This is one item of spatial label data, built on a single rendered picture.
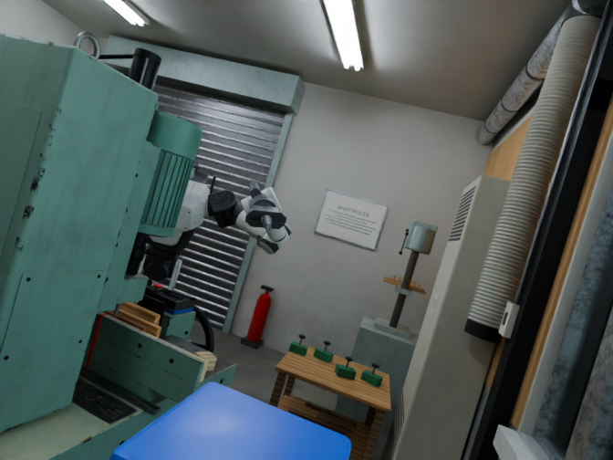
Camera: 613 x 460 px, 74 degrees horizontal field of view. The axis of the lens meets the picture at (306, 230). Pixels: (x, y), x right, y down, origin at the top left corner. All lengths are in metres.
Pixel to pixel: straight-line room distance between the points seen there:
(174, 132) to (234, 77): 3.28
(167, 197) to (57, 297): 0.36
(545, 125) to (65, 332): 1.86
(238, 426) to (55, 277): 0.59
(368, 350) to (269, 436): 2.79
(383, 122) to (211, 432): 3.92
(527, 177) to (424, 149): 2.24
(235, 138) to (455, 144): 2.20
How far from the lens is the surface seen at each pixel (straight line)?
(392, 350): 3.16
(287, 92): 4.12
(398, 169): 4.06
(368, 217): 4.00
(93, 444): 1.04
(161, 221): 1.12
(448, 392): 2.17
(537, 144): 2.01
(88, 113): 0.87
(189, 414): 0.40
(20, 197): 0.85
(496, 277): 1.90
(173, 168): 1.11
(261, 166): 4.26
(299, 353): 2.66
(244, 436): 0.39
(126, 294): 1.19
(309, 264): 4.09
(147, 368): 1.14
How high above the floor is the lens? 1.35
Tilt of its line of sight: 1 degrees down
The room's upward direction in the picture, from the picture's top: 17 degrees clockwise
